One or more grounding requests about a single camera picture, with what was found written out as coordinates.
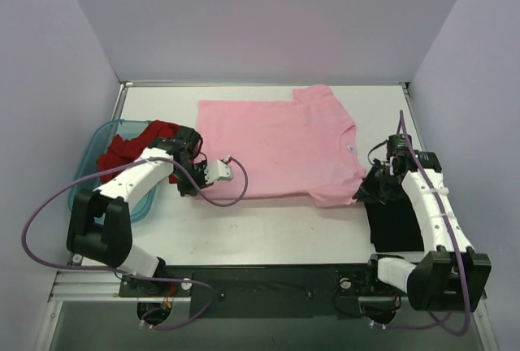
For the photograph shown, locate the pink t shirt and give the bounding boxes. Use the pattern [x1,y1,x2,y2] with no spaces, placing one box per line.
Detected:
[197,85,366,208]

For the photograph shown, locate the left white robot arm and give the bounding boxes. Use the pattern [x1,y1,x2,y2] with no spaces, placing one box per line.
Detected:
[66,126,207,296]

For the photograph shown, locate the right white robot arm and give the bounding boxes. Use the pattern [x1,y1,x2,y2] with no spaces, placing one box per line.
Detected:
[353,134,492,312]

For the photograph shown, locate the black folded t shirt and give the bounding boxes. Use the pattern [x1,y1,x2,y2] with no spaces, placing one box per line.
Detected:
[365,194,424,253]

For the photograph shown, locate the red t shirt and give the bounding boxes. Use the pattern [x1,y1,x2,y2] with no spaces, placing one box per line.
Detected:
[97,120,180,172]

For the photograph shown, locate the teal plastic bin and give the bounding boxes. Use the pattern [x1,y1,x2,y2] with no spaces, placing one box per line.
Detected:
[68,119,156,223]

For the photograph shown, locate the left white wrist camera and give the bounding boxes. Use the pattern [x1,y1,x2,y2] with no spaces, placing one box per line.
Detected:
[204,159,234,184]

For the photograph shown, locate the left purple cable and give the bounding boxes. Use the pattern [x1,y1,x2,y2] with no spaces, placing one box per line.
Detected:
[19,155,249,331]

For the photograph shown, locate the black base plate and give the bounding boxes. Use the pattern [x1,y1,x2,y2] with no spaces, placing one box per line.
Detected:
[119,264,405,319]

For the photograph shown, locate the aluminium rail frame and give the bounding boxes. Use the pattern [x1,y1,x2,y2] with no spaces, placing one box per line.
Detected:
[51,263,405,302]

